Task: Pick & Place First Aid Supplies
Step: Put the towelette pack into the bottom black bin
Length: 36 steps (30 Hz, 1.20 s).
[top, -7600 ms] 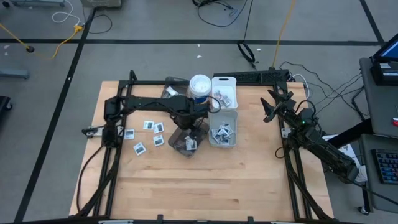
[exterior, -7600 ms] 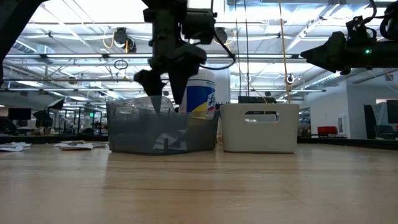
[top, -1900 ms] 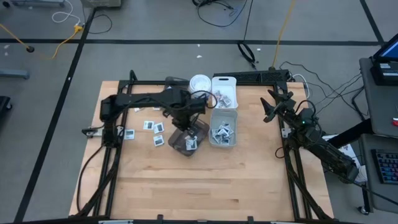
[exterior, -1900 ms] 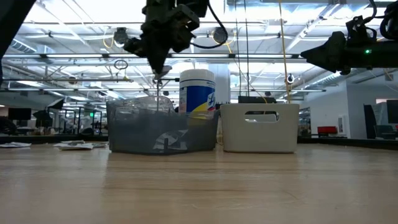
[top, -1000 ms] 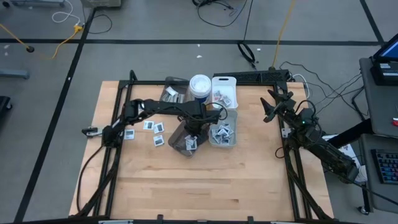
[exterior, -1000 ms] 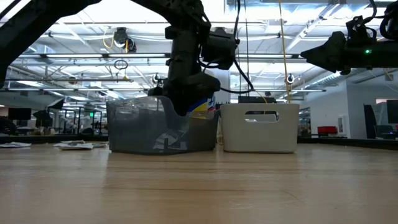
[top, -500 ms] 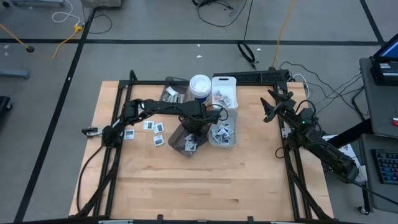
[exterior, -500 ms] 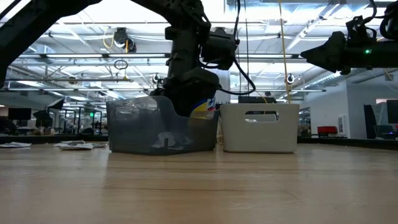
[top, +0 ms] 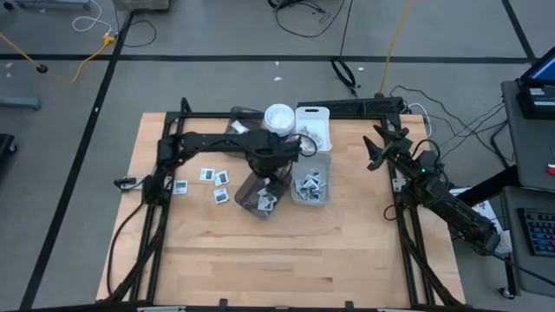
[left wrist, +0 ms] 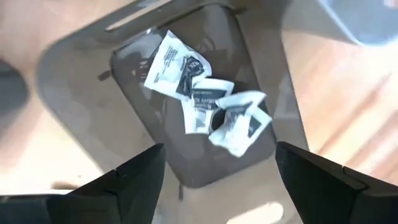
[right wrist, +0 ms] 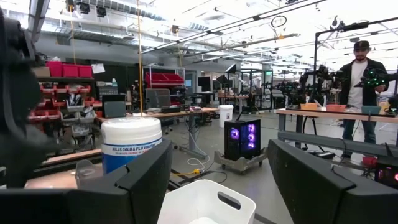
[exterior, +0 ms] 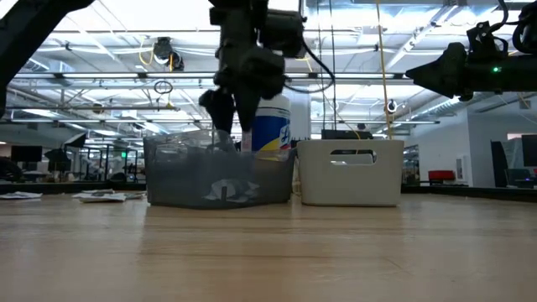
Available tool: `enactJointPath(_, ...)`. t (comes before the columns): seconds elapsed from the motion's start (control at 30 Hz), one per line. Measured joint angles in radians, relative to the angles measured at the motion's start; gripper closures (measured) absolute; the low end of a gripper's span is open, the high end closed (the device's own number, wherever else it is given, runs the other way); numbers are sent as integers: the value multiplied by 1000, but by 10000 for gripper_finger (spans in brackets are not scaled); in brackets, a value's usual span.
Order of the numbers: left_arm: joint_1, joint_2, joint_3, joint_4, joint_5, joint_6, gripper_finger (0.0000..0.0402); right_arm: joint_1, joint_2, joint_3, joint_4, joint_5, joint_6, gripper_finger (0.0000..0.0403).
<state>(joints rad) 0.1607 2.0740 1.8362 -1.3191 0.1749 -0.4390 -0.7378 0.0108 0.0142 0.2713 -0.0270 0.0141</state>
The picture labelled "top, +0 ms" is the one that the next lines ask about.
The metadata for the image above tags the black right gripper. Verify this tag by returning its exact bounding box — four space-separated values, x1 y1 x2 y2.
362 125 424 172

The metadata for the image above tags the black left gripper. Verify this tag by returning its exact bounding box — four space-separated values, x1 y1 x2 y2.
246 140 303 192

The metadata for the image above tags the Lysol wipes canister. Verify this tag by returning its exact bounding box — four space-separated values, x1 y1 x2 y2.
263 103 296 140

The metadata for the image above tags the black desk beam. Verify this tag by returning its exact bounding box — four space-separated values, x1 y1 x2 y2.
454 165 521 209

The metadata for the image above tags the grey cart top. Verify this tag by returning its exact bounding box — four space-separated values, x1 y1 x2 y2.
501 80 555 192

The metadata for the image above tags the yellow blue wipes canister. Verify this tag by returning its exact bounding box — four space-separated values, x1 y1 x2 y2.
493 230 514 256

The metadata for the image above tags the black desktop device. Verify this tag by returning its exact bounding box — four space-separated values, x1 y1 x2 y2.
515 80 555 121

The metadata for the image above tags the black laptop screen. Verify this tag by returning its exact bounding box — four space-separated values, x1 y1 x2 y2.
519 46 555 88

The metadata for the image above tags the black keyboard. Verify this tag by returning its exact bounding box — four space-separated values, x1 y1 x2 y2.
517 206 555 258

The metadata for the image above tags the grey desk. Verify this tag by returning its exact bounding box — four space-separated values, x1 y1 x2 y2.
498 185 555 299

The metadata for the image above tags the grey equipment box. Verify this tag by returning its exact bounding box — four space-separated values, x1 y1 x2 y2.
112 0 171 12

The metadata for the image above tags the grey metal bar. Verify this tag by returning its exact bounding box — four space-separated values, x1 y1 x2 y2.
0 94 42 111

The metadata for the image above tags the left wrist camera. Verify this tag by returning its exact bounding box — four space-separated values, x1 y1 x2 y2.
285 134 307 153

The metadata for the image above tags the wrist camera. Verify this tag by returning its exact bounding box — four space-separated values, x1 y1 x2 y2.
416 150 444 175
285 134 307 153

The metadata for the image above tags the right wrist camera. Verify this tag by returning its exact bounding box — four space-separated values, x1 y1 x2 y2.
416 150 444 175

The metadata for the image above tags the white cable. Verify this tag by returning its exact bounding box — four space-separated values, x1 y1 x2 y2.
407 102 434 138
71 0 114 36

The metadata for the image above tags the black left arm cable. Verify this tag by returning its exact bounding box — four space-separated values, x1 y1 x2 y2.
284 133 319 158

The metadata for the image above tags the coiled black cable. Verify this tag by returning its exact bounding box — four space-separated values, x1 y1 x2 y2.
330 55 359 97

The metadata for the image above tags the long yellow cord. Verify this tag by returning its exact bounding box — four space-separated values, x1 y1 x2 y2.
379 0 414 95

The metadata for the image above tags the black cable bundle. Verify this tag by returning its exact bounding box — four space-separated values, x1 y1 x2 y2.
267 0 348 40
388 84 509 170

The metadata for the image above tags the black cable loop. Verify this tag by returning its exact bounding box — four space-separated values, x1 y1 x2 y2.
115 8 159 49

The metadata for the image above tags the yellow extension cable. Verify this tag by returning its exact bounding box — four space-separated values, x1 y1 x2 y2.
0 30 118 84

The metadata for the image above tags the grey metal rail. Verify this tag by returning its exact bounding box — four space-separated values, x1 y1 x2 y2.
15 0 93 10

